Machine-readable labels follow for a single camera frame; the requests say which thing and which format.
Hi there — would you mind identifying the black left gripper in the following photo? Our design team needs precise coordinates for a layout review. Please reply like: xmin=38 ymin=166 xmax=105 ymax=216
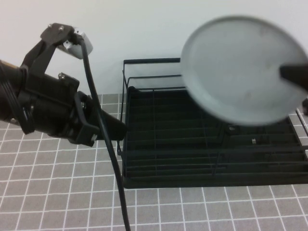
xmin=19 ymin=72 xmax=128 ymax=147

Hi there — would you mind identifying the grey round plate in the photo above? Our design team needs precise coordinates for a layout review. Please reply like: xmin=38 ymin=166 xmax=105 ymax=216
xmin=180 ymin=15 xmax=308 ymax=126

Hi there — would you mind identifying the black camera cable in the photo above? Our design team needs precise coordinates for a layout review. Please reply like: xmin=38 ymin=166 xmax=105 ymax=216
xmin=73 ymin=33 xmax=132 ymax=231

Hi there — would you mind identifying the grey checkered tablecloth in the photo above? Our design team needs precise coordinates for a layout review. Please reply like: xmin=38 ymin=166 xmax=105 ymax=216
xmin=0 ymin=93 xmax=308 ymax=231

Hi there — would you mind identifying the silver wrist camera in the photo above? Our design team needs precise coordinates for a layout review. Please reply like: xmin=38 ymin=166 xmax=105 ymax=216
xmin=57 ymin=26 xmax=94 ymax=60

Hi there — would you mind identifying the black dish drying rack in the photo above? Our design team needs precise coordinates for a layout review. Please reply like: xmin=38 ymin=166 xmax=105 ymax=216
xmin=121 ymin=85 xmax=308 ymax=190

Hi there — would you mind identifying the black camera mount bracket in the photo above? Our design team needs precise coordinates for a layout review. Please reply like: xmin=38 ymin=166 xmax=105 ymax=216
xmin=20 ymin=22 xmax=74 ymax=76

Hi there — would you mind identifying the black wire dish rack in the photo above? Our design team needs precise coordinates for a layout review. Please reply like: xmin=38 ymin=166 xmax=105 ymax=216
xmin=116 ymin=57 xmax=308 ymax=180

